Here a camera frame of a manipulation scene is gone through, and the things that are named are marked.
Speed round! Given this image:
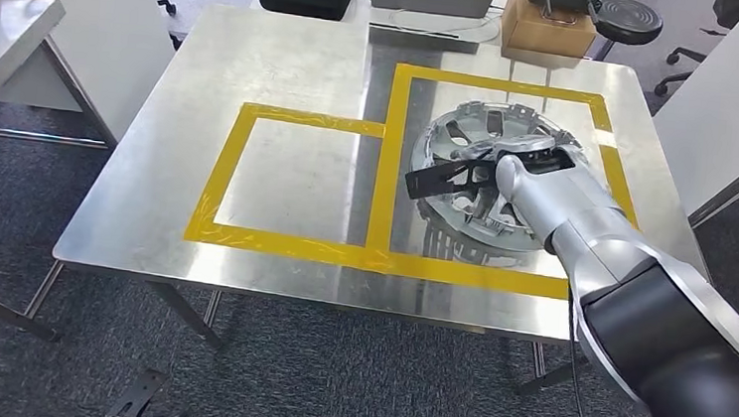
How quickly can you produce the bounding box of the brown cardboard box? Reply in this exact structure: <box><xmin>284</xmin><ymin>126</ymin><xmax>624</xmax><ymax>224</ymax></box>
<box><xmin>499</xmin><ymin>0</ymin><xmax>602</xmax><ymax>61</ymax></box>

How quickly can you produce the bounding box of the small yellow table tape rectangle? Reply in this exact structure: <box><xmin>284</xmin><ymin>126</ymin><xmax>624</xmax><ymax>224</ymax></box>
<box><xmin>182</xmin><ymin>97</ymin><xmax>388</xmax><ymax>270</ymax></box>

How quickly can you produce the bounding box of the steel workbench table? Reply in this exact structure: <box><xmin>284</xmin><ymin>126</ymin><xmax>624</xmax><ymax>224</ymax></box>
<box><xmin>44</xmin><ymin>0</ymin><xmax>727</xmax><ymax>409</ymax></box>

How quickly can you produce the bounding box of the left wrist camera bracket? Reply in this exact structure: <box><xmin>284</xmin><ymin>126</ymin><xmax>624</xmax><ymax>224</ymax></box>
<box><xmin>105</xmin><ymin>365</ymin><xmax>170</xmax><ymax>417</ymax></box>

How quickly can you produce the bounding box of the white cabinet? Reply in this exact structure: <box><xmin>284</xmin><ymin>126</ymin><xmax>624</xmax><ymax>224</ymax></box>
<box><xmin>647</xmin><ymin>0</ymin><xmax>739</xmax><ymax>220</ymax></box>
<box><xmin>0</xmin><ymin>0</ymin><xmax>180</xmax><ymax>120</ymax></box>

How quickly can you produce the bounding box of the silver wheel cover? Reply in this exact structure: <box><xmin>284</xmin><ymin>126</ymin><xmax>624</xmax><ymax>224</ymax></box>
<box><xmin>403</xmin><ymin>94</ymin><xmax>606</xmax><ymax>260</ymax></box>

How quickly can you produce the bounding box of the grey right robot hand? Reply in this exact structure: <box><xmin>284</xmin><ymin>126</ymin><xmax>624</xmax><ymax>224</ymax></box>
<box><xmin>450</xmin><ymin>127</ymin><xmax>557</xmax><ymax>173</ymax></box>

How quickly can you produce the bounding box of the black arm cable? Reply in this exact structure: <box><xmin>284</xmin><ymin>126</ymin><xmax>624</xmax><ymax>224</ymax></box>
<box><xmin>557</xmin><ymin>295</ymin><xmax>610</xmax><ymax>417</ymax></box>

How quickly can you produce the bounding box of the black round stool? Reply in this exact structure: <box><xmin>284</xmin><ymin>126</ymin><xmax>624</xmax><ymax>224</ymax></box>
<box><xmin>588</xmin><ymin>0</ymin><xmax>665</xmax><ymax>67</ymax></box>

